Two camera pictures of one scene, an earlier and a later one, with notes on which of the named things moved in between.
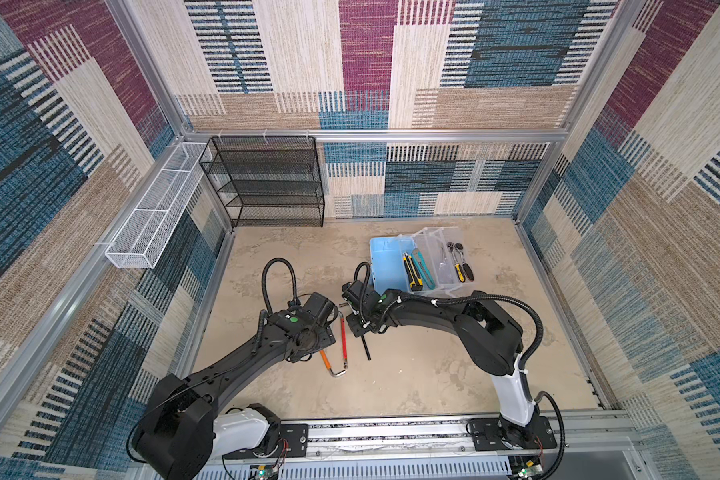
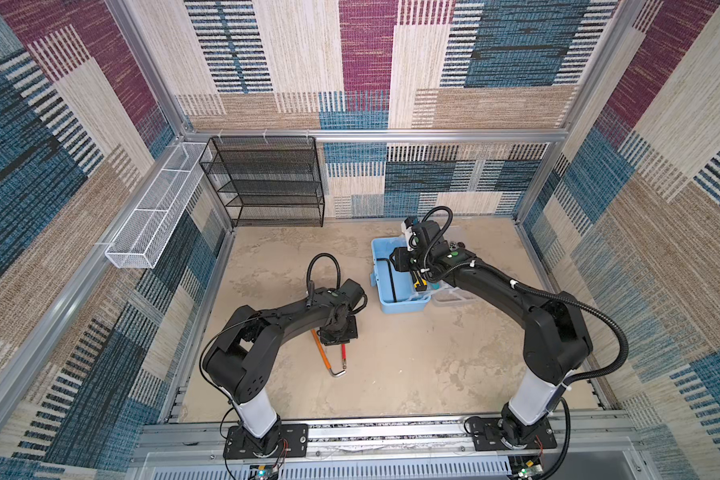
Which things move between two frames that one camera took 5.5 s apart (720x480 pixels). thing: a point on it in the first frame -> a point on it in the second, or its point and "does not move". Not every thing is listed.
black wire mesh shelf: x=267 y=180 does not move
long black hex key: x=366 y=347 -> x=391 y=278
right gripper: x=358 y=330 -> x=399 y=263
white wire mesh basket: x=138 y=239 does not move
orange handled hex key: x=334 y=374 does not move
